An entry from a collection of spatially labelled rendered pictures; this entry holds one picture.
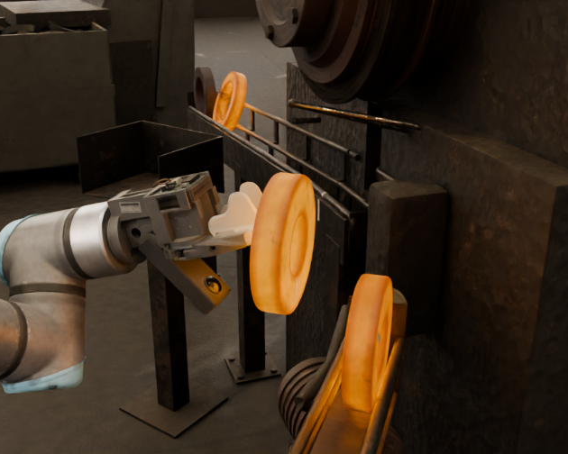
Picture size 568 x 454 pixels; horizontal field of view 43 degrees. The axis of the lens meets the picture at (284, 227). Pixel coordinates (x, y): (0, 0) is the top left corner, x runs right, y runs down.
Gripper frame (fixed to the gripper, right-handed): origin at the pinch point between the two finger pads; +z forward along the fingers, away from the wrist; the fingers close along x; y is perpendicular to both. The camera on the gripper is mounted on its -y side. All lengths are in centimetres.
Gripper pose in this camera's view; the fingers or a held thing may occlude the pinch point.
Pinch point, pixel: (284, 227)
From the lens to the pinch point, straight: 79.2
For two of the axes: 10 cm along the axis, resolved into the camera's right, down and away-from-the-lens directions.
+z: 9.2, -1.5, -3.6
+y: -2.6, -9.2, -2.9
